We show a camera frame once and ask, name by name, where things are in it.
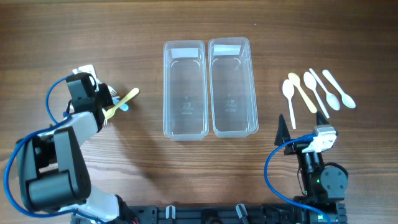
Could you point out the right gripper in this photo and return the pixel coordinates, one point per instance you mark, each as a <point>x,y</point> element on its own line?
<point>283,134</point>

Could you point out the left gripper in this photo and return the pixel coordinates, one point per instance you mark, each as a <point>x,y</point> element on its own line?
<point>105,91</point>

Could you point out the light blue plastic fork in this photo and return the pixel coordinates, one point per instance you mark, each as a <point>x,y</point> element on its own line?
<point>123,107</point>

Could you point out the yellow plastic fork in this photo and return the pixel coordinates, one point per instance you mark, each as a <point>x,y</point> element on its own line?
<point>132,94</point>

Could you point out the white fork handle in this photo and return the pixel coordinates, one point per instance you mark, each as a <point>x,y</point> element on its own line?
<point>112,91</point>

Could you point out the white fork diagonal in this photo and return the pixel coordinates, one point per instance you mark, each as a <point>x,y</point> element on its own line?
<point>106,123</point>

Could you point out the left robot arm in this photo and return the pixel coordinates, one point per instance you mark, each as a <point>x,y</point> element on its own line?
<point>53,176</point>

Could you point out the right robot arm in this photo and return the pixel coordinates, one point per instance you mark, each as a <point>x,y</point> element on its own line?
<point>322,184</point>

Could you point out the right clear plastic container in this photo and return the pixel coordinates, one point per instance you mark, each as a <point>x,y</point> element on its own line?
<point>232,88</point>

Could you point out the clear plastic container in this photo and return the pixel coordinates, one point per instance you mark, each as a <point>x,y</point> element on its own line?
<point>232,88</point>
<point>185,99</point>

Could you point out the left clear plastic container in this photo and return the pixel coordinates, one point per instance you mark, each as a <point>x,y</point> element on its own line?
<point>185,99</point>

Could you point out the translucent white spoon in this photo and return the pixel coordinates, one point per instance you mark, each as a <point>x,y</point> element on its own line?
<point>330,98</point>

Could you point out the white spoon far left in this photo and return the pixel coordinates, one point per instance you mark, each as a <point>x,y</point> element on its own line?
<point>288,92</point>

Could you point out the white spoon middle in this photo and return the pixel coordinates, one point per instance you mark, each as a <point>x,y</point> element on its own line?
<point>311,83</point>

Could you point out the yellow plastic spoon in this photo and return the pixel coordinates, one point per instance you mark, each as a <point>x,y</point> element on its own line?
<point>295,79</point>

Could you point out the white spoon far right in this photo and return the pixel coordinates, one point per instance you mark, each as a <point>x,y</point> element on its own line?
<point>346,99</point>

